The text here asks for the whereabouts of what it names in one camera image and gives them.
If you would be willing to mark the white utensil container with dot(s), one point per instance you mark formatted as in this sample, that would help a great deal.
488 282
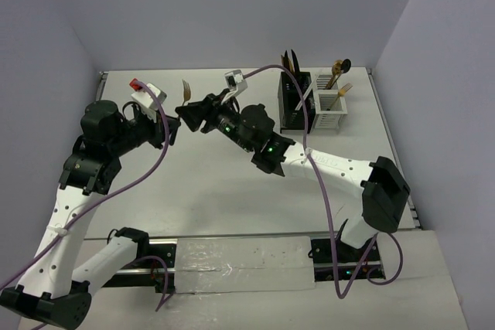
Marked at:
324 119

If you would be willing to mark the gold fork green handle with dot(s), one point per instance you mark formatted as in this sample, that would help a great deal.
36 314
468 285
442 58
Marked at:
187 93

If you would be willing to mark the silver tape sheet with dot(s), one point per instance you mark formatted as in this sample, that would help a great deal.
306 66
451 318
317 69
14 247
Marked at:
228 265

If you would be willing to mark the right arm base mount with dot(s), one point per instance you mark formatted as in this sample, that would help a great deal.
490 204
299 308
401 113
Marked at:
347 260

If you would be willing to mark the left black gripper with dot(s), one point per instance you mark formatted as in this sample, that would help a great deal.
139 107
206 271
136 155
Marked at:
154 125

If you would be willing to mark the black spoon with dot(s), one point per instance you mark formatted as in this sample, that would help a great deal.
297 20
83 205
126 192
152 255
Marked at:
345 67

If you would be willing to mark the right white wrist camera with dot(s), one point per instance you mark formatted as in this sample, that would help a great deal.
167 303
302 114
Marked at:
236 84

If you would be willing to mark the white chopstick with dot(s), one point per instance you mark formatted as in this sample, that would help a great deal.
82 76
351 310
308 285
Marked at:
312 85
318 82

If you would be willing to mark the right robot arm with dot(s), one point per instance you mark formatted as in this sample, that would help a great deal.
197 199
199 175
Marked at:
378 185

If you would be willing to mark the white fork green handle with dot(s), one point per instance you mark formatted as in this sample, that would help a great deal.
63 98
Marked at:
341 93

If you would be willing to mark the gold spoon green handle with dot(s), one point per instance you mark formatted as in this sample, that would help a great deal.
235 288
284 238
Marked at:
336 73

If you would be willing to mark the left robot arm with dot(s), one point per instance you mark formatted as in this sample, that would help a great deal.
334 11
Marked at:
51 289

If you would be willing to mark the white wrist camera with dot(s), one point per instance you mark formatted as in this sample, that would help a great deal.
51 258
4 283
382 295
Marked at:
236 84
144 100

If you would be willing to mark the black steak knife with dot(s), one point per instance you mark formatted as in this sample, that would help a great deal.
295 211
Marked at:
295 63
286 61

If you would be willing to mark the black utensil container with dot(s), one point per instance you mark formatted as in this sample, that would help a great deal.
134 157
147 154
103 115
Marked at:
292 119

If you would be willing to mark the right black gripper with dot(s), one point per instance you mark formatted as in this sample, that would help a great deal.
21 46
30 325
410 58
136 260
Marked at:
208 110

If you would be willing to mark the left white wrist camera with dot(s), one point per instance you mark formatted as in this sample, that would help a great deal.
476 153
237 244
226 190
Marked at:
144 100

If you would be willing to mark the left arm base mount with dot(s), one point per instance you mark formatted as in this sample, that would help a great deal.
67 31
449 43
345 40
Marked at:
150 273

